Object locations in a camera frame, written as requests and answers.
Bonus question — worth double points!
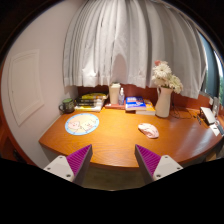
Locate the white book stack bottom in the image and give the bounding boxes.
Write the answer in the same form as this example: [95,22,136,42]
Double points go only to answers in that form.
[75,106,102,112]

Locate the yellow white book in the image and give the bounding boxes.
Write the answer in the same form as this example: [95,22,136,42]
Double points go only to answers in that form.
[137,99,156,115]

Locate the white wall panel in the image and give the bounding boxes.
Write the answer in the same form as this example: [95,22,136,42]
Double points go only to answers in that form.
[8,49,44,125]

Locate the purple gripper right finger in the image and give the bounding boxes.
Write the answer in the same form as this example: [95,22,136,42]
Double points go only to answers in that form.
[135,145,182,184]

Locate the black cable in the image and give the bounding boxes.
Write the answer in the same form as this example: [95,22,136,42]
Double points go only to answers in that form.
[170,103,203,126]

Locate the white ceramic pitcher vase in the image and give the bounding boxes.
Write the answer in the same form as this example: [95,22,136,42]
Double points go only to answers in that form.
[155,87,173,118]

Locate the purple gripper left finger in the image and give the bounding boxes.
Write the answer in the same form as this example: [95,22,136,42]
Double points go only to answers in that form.
[44,145,93,186]

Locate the round cartoon mouse pad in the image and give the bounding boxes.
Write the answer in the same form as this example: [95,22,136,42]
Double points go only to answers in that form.
[65,113,99,136]

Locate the white and pink flowers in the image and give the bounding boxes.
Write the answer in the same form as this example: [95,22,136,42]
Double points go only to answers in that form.
[152,60,183,94]

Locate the dark green mug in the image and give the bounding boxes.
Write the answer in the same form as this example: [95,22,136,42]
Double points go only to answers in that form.
[59,98,74,114]

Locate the white device on desk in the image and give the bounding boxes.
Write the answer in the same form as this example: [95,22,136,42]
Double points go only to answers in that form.
[200,107,216,125]

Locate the clear hand sanitizer bottle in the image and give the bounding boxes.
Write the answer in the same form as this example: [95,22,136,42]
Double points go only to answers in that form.
[118,87,125,105]

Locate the red flat book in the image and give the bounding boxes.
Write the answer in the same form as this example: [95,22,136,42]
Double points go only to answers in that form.
[105,103,125,110]

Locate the white tissue container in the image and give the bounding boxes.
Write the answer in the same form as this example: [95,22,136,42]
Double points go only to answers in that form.
[109,83,121,104]

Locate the yellow book on stack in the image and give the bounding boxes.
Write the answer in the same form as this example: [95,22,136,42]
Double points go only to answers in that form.
[81,93,108,100]

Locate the white pink computer mouse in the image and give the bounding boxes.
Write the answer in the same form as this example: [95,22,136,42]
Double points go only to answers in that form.
[138,123,159,139]

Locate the white curtain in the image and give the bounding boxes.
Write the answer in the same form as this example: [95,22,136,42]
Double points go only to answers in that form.
[63,0,206,98]

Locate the blue book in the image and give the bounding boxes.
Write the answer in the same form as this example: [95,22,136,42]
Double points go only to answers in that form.
[125,97,146,111]

